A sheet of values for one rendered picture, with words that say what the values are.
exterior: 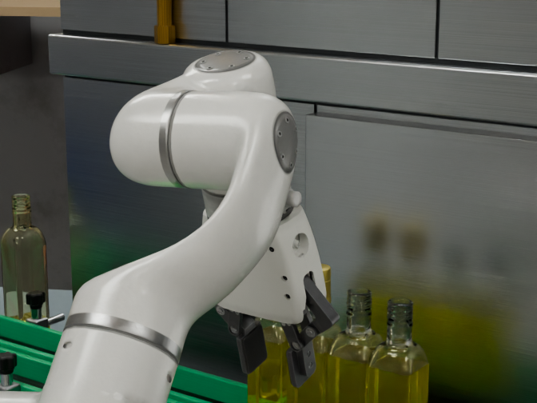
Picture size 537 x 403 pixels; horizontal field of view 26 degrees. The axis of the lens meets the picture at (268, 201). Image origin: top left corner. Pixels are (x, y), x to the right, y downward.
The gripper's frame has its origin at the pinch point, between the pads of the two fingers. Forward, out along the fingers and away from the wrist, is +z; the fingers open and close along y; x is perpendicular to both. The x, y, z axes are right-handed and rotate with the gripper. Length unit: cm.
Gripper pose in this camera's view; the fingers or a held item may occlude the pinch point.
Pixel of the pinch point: (276, 355)
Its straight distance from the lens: 107.1
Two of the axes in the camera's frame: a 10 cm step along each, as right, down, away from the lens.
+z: 1.5, 8.9, 4.4
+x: -5.6, 4.4, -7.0
